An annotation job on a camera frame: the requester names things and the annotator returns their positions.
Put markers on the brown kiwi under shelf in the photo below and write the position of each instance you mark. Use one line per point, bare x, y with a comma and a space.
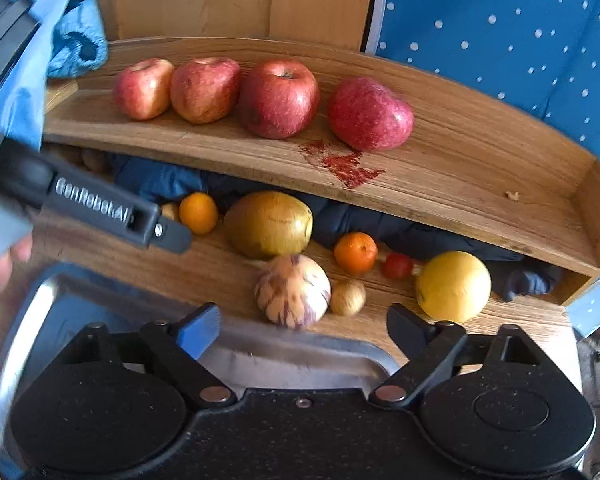
95, 161

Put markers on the curved wooden shelf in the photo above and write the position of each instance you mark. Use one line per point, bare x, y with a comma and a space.
472, 165

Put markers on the metal tray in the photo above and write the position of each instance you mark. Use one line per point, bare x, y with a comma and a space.
247, 354

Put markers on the small orange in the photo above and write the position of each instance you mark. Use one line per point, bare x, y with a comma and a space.
199, 213
356, 253

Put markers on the purple striped pepino melon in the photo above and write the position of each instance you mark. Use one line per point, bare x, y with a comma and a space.
293, 291

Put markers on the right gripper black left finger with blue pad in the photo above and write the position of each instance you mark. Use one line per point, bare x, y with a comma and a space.
176, 348

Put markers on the leftmost pale red apple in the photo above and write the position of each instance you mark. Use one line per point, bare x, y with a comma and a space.
142, 91

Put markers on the light blue shirt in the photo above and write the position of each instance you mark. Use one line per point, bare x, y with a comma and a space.
69, 43

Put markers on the blue polka dot cloth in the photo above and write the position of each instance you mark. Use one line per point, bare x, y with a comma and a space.
542, 56

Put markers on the person's left hand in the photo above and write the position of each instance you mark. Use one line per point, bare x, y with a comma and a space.
20, 252

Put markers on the small red tomato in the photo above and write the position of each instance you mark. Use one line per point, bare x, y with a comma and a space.
397, 266

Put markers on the large yellow lemon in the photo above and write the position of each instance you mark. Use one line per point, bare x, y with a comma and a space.
453, 286

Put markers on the small brown fruit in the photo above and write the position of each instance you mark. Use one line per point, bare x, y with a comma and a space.
170, 211

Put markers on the small brown potato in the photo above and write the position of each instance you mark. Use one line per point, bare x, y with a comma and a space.
348, 298

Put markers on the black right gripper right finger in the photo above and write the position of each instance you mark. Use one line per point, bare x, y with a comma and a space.
430, 349

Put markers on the dark blue padded jacket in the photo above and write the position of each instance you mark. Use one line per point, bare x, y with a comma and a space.
512, 274

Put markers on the rightmost red apple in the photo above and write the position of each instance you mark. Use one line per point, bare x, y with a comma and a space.
368, 116

